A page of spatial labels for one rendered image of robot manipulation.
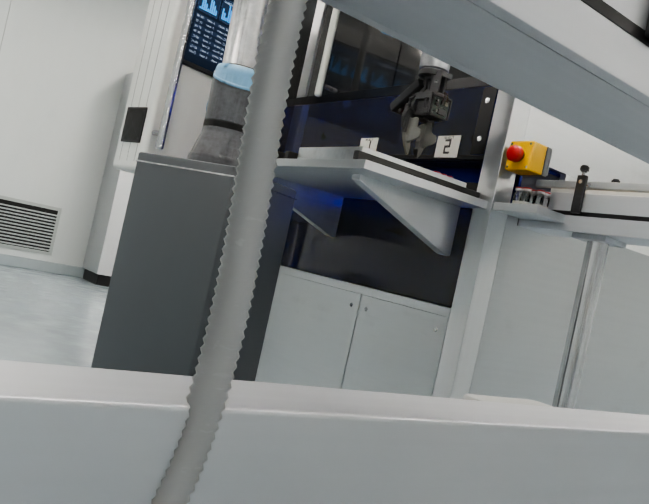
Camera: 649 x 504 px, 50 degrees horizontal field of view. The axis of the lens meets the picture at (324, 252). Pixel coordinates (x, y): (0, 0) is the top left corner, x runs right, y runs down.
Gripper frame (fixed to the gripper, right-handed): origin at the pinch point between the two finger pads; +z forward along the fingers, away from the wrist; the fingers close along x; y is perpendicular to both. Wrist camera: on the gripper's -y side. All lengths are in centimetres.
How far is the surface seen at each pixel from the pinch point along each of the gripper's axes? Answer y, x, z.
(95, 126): -541, 73, -47
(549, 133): 15.6, 31.4, -13.2
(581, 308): 36, 31, 30
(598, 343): 15, 73, 38
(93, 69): -541, 60, -98
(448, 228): 5.9, 12.8, 16.7
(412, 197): 6.0, -1.5, 12.0
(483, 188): 12.0, 15.6, 5.4
